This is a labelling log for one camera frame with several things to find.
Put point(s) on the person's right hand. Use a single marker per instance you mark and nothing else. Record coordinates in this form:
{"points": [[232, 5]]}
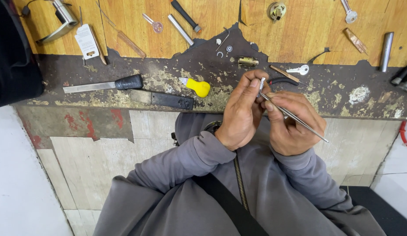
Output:
{"points": [[292, 134]]}

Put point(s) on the person's left hand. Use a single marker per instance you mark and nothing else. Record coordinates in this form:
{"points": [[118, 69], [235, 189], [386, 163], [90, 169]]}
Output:
{"points": [[234, 118]]}

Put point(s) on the silver tweezers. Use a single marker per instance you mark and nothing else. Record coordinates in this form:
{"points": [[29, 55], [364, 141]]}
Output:
{"points": [[308, 128]]}

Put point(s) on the small silver lock plug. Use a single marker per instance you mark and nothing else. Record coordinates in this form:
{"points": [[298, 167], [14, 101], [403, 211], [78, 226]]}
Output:
{"points": [[262, 84]]}

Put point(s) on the black wristwatch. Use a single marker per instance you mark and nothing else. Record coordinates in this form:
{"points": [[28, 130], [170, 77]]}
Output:
{"points": [[212, 126]]}

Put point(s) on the brass lock cylinder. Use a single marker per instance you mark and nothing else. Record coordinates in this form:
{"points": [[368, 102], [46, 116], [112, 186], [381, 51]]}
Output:
{"points": [[246, 61]]}

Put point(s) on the small silver key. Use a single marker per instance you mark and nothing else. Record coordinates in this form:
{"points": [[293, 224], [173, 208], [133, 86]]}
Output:
{"points": [[302, 69]]}

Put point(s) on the small silver washer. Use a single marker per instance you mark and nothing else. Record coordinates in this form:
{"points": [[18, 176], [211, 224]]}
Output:
{"points": [[229, 49]]}

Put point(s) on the flat black bar tool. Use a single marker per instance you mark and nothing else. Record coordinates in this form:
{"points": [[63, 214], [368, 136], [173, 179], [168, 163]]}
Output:
{"points": [[164, 99]]}

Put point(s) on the short silver metal tube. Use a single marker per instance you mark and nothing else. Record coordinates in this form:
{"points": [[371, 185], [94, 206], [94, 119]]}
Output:
{"points": [[180, 29]]}

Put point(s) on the gray zip jacket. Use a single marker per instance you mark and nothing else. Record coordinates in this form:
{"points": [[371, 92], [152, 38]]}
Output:
{"points": [[177, 209]]}

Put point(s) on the copper metal strip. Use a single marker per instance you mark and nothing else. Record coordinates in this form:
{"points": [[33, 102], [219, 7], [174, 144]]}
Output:
{"points": [[354, 40]]}

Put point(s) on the round brass lock part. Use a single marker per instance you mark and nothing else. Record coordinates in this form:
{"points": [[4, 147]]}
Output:
{"points": [[277, 10]]}

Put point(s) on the black floor mat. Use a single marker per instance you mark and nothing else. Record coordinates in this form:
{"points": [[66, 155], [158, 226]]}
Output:
{"points": [[383, 209]]}

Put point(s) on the pink-headed key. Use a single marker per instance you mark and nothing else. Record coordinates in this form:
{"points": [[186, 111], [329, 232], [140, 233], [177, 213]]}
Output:
{"points": [[156, 25]]}

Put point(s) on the bundle of black tools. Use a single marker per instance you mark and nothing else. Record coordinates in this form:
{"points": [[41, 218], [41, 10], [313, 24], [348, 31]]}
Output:
{"points": [[403, 77]]}

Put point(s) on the thick silver metal tube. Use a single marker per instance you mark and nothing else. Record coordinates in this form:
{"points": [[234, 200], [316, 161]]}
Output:
{"points": [[386, 50]]}

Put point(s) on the brown wooden strip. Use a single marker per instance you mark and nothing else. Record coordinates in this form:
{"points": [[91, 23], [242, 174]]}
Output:
{"points": [[131, 44]]}

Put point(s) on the large silver key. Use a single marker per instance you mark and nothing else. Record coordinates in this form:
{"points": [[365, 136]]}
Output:
{"points": [[350, 15]]}

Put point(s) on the thin brown wooden stick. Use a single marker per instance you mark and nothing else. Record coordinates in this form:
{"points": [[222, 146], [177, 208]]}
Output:
{"points": [[100, 52]]}

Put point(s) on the white paper tag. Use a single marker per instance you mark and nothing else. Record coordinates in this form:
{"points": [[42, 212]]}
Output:
{"points": [[86, 41]]}

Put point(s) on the black bag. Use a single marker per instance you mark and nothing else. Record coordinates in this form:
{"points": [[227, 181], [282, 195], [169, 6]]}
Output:
{"points": [[13, 55]]}

